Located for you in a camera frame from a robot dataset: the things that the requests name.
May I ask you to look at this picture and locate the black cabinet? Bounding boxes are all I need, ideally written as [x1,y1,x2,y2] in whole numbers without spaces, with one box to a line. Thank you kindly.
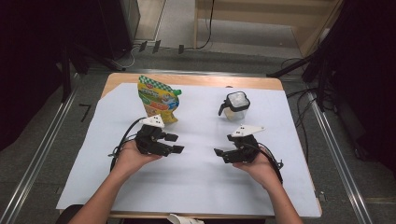
[99,0,141,61]

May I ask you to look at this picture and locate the person's right hand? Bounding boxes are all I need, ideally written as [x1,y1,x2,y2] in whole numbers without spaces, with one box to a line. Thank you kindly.
[233,151,283,191]

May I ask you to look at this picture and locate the left hand-held gripper cable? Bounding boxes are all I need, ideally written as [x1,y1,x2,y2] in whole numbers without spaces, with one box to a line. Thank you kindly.
[107,117,148,173]

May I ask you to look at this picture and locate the white floor cable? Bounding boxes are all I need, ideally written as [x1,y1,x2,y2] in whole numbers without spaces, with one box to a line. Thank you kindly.
[119,46,138,70]

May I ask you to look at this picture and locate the white crumpled object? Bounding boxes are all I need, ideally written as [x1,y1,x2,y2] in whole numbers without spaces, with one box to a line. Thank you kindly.
[166,213,205,224]

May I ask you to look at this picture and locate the black stand leg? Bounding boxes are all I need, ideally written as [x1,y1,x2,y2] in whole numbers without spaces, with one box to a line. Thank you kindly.
[265,53,316,78]

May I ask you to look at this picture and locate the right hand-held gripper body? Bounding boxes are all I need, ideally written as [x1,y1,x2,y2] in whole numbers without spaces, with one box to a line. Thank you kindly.
[231,124,265,163]

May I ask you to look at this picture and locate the black floor cables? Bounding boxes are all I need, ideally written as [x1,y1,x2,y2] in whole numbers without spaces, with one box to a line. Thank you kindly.
[280,57,320,162]

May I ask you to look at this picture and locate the metal floor rail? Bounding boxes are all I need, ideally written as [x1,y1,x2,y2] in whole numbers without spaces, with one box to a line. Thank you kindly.
[306,90,375,224]
[0,73,82,224]

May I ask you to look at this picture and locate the person's left hand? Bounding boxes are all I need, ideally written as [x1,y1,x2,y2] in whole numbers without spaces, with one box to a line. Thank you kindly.
[113,139,163,181]

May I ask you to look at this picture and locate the yellow spouted pouch green cap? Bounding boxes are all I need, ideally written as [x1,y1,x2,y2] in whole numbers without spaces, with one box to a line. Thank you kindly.
[137,75,183,124]

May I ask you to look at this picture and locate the white paper sheet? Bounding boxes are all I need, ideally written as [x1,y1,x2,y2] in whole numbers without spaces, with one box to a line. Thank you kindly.
[55,82,322,218]

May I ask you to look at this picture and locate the right hand-held gripper cable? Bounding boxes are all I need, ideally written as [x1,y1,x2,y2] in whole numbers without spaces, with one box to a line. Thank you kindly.
[242,142,285,185]

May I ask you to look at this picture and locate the thin black hanging cable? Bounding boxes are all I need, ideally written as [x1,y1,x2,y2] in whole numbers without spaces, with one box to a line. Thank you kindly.
[198,0,217,50]

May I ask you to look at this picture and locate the dark curtain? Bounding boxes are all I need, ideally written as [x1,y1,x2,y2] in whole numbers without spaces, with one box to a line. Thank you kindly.
[0,0,106,152]
[311,0,396,175]

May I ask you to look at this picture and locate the angled black tape mark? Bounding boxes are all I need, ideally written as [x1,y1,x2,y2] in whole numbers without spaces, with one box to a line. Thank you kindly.
[78,103,92,123]

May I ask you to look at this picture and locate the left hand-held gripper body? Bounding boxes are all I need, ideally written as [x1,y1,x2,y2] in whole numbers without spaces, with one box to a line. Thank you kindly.
[134,114,174,157]

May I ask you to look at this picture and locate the light wooden frame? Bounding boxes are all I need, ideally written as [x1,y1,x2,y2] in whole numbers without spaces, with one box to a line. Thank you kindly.
[193,0,344,59]

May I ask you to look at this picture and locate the clear container with black lid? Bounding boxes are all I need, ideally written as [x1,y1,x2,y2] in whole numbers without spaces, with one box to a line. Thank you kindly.
[218,91,251,121]

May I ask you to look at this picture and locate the hand-held gripper cable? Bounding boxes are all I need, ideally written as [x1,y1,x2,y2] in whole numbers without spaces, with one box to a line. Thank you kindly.
[242,142,285,185]
[107,117,148,173]

